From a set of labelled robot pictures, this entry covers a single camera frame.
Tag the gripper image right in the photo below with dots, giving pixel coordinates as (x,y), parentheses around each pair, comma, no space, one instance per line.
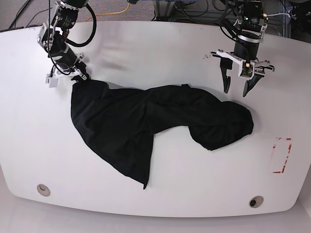
(246,49)

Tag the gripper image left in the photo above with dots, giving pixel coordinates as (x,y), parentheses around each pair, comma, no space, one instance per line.
(67,63)

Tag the black t-shirt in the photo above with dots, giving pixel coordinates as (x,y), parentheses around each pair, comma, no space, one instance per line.
(119,125)

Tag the red tape rectangle marking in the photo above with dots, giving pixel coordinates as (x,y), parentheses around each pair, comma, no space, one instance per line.
(280,154)

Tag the left table grommet hole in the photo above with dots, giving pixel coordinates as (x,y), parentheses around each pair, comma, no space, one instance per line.
(43,190)

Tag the table grommet hole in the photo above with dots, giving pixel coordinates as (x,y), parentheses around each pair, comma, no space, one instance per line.
(256,201)
(43,190)

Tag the right table grommet hole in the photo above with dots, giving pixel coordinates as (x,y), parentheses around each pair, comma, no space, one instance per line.
(256,201)

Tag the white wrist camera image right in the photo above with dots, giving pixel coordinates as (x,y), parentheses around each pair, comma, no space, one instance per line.
(246,70)

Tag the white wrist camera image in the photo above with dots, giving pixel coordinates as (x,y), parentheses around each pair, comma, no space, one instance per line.
(246,70)
(51,80)

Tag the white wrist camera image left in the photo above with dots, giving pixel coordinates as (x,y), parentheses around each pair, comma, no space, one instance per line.
(51,80)

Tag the aluminium frame stand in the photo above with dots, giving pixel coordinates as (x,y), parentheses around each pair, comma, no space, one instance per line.
(163,9)

